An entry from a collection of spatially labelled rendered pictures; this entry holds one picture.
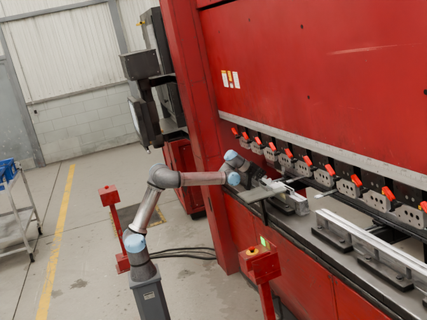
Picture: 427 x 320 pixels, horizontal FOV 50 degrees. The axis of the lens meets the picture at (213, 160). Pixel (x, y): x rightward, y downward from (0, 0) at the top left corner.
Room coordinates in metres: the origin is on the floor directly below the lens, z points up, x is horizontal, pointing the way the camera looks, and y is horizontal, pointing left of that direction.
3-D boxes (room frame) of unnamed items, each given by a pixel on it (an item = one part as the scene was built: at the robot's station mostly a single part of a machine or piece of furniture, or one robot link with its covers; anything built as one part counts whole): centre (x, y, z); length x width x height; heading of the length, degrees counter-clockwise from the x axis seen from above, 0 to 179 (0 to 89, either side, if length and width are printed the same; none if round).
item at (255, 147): (2.92, -0.33, 1.26); 0.15 x 0.09 x 0.17; 16
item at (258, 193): (2.67, -0.25, 1.00); 0.26 x 0.18 x 0.01; 106
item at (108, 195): (4.02, 1.01, 0.41); 0.25 x 0.20 x 0.83; 106
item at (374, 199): (1.77, -0.66, 1.26); 0.15 x 0.09 x 0.17; 16
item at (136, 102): (3.71, 0.50, 1.42); 0.45 x 0.12 x 0.36; 13
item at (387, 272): (1.73, -0.62, 0.89); 0.30 x 0.05 x 0.03; 16
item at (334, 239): (2.11, -0.51, 0.89); 0.30 x 0.05 x 0.03; 16
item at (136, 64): (3.78, 0.43, 1.53); 0.51 x 0.25 x 0.85; 13
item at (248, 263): (2.30, -0.13, 0.75); 0.20 x 0.16 x 0.18; 18
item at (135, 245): (2.36, 0.53, 0.94); 0.13 x 0.12 x 0.14; 15
